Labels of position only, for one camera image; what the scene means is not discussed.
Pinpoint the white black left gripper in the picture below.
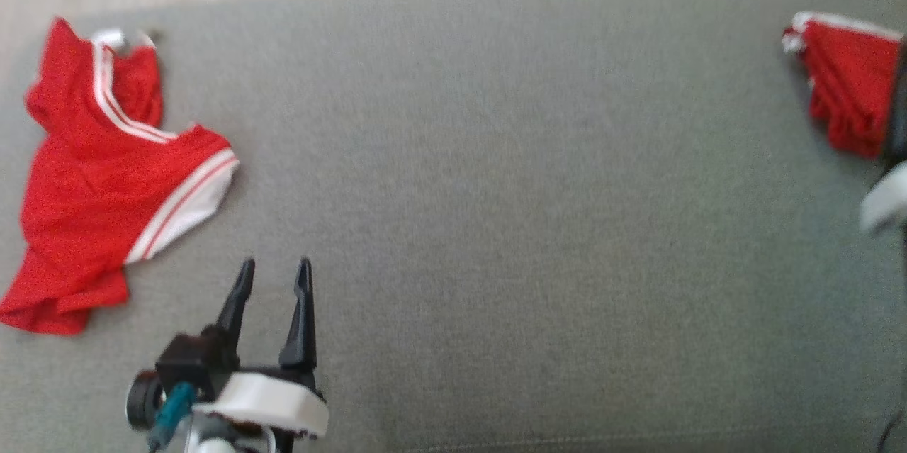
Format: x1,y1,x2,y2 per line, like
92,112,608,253
191,256,331,453

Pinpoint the red garment white patch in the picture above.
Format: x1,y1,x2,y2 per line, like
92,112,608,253
781,11,905,160

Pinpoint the grey fabric sofa seat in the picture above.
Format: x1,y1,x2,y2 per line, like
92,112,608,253
0,0,907,453

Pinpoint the red jersey white striped trim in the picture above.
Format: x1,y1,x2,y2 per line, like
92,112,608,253
0,16,241,337

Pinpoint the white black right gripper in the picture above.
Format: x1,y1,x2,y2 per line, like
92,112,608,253
859,38,907,235

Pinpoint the teal-plug right camera cable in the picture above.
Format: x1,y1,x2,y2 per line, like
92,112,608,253
877,407,907,453

